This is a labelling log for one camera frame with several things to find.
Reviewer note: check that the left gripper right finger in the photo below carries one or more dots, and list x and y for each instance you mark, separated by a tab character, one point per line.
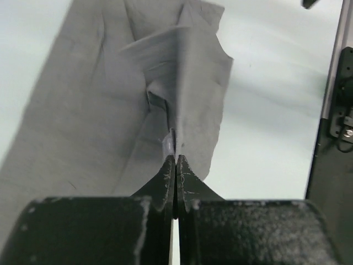
213	230

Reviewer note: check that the aluminium front rail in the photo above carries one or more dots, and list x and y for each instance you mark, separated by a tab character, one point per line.
343	39

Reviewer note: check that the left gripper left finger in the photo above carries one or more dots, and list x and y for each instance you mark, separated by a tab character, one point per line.
97	230

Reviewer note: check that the grey long sleeve shirt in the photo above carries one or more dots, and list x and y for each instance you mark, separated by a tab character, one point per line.
126	84

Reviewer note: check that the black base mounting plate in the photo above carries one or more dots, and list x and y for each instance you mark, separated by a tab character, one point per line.
330	182

